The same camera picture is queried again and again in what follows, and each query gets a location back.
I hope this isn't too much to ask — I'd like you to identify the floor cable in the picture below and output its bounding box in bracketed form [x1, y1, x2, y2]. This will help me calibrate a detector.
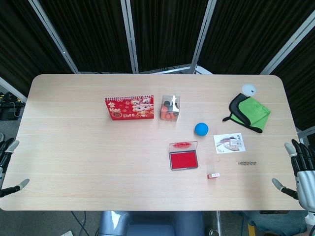
[71, 210, 87, 236]

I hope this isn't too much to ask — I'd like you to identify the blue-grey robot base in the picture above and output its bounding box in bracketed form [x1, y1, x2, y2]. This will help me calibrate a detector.
[99, 210, 205, 236]

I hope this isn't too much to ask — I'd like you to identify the black equipment on floor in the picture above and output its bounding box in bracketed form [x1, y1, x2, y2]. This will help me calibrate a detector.
[0, 92, 26, 121]

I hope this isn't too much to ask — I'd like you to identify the illustrated postcard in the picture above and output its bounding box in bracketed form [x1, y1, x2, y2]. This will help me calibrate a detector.
[213, 133, 247, 154]

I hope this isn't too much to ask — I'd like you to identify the red ink pad case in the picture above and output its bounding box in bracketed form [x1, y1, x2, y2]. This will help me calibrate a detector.
[168, 140, 199, 171]

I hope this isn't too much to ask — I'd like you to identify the grey metal partition post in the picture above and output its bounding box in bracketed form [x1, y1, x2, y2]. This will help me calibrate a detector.
[189, 0, 218, 74]
[260, 9, 315, 74]
[28, 0, 80, 74]
[120, 0, 139, 74]

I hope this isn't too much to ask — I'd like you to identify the red desk calendar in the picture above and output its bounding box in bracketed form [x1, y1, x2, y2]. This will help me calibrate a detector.
[104, 95, 155, 121]

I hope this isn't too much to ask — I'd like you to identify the clear box of game pieces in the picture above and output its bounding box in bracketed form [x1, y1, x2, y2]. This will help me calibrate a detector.
[160, 94, 181, 121]

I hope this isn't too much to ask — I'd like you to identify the green cloth with black trim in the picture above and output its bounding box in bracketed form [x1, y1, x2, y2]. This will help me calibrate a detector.
[222, 93, 272, 134]

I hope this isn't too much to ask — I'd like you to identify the white round disc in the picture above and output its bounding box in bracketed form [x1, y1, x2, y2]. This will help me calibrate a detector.
[241, 84, 256, 96]

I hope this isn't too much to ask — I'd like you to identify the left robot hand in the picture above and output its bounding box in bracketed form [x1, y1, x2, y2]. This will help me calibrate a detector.
[0, 137, 31, 198]

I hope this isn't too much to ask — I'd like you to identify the blue ball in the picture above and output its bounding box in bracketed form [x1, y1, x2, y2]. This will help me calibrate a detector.
[194, 122, 210, 136]

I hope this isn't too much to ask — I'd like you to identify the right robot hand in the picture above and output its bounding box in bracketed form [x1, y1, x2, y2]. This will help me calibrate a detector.
[271, 138, 315, 212]

